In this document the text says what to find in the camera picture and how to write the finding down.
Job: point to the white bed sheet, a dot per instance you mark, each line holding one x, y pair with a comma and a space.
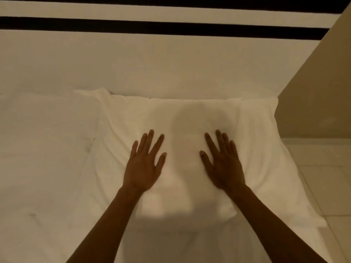
41, 230

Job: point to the person's left little finger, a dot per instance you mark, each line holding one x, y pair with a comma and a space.
133, 149

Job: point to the person's left middle finger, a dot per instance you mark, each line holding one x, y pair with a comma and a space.
148, 141

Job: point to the person's right thumb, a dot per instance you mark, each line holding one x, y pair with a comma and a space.
205, 160

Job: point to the white pillow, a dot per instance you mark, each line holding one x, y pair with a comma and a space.
46, 134
186, 128

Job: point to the person's left hand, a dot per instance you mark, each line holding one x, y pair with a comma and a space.
141, 169

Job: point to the person's right hand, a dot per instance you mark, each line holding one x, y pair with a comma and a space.
226, 168

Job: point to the person's right forearm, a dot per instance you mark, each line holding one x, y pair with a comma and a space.
266, 224

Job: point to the person's left forearm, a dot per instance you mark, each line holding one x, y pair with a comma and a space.
108, 227

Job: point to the person's right little finger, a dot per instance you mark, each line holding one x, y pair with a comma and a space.
234, 150

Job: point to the person's left thumb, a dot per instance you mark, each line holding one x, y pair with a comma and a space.
161, 161

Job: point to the person's right middle finger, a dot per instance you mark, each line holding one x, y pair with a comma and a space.
220, 141

